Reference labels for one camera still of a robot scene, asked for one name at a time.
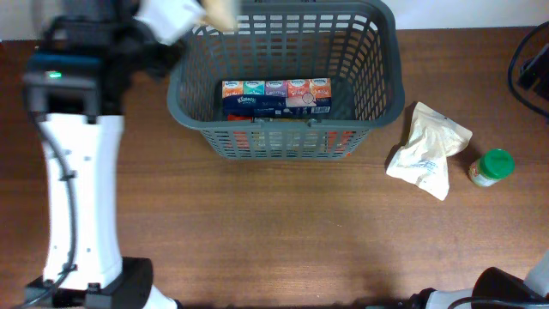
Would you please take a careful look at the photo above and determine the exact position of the right black cable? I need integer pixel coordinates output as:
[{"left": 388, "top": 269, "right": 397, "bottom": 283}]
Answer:
[{"left": 506, "top": 20, "right": 549, "bottom": 119}]

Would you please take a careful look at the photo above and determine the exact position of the left black cable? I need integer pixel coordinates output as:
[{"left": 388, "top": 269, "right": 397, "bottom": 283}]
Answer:
[{"left": 16, "top": 111, "right": 81, "bottom": 309}]

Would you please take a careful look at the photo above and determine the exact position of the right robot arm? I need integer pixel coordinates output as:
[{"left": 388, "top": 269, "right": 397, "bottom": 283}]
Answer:
[{"left": 398, "top": 254, "right": 548, "bottom": 309}]

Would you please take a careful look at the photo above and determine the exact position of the blue tissue box pack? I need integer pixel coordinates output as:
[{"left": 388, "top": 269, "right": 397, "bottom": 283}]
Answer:
[{"left": 221, "top": 78, "right": 332, "bottom": 118}]

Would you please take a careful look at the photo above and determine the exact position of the black cable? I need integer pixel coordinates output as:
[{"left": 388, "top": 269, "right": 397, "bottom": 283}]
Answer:
[
  {"left": 16, "top": 111, "right": 81, "bottom": 309},
  {"left": 506, "top": 20, "right": 549, "bottom": 119}
]

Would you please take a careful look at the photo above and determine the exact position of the beige snack bag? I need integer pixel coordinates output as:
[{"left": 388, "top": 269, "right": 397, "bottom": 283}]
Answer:
[{"left": 200, "top": 0, "right": 241, "bottom": 32}]

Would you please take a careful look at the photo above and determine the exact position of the orange pasta package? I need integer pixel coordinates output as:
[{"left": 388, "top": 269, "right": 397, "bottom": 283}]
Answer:
[{"left": 220, "top": 130, "right": 365, "bottom": 159}]

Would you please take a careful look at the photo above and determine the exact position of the grey plastic laundry basket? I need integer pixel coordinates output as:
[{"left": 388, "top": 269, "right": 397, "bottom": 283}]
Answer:
[{"left": 167, "top": 0, "right": 405, "bottom": 160}]

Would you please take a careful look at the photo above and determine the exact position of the green lid spice jar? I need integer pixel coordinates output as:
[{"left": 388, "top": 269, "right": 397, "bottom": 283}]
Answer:
[{"left": 468, "top": 148, "right": 516, "bottom": 187}]

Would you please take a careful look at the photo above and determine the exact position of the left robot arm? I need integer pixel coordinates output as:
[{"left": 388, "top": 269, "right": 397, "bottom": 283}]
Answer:
[{"left": 23, "top": 1, "right": 206, "bottom": 308}]

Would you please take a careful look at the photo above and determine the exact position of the cream paper pouch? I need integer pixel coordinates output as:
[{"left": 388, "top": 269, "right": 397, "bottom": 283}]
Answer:
[{"left": 386, "top": 102, "right": 473, "bottom": 201}]

